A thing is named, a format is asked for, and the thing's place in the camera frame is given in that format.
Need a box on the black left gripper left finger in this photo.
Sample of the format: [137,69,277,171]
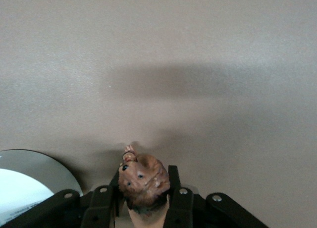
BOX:
[0,169,125,228]

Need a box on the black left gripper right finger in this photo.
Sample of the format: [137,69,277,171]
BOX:
[164,165,269,228]

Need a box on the brown lion statue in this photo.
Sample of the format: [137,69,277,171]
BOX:
[118,144,172,228]

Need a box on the white round desk lamp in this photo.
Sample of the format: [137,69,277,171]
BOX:
[0,148,84,225]

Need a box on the brown table cover sheet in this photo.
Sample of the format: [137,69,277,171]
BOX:
[0,0,317,228]

